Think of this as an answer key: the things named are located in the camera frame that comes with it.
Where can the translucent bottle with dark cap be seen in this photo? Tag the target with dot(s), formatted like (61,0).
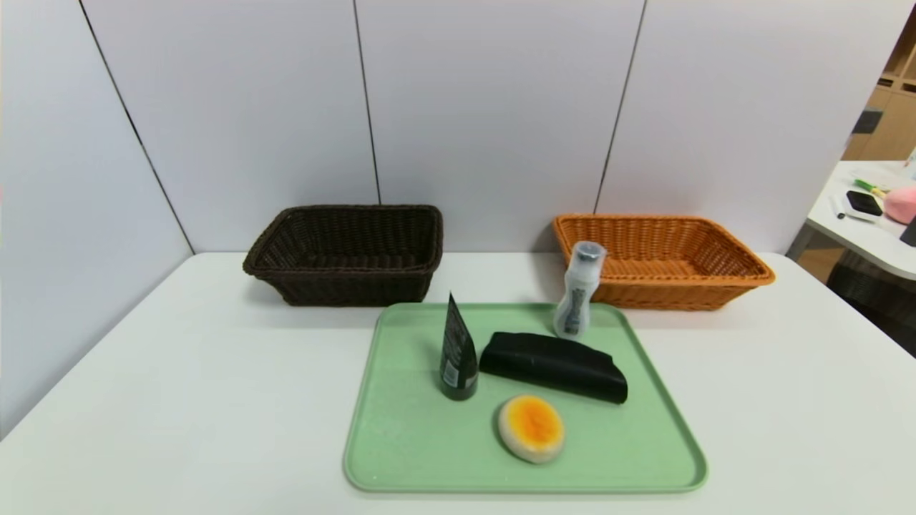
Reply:
(576,300)

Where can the round yellow-orange toy bun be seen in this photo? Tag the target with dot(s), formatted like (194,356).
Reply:
(531,428)

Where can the dark brown wicker basket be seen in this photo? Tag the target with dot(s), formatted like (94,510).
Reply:
(343,279)

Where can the orange wicker basket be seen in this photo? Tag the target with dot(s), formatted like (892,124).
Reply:
(665,282)

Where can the dark cosmetic tube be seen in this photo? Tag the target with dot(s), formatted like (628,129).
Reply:
(458,365)

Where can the black glasses case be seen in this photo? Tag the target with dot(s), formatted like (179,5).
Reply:
(551,365)

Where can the light green plastic tray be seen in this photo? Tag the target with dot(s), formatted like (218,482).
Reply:
(415,429)

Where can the white black pen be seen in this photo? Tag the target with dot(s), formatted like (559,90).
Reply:
(839,208)

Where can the white side table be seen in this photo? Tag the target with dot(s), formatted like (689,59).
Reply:
(844,229)

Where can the black phone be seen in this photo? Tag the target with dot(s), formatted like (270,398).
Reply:
(864,203)

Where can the green marker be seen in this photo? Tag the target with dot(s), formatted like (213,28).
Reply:
(871,187)

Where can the grey sign on shelf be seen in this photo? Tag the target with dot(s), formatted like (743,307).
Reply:
(866,120)

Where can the pink round object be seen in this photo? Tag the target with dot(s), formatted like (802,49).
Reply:
(902,205)

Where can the dark box on side table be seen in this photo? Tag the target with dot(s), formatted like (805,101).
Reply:
(910,233)

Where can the wooden shelf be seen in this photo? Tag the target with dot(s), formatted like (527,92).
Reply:
(894,121)

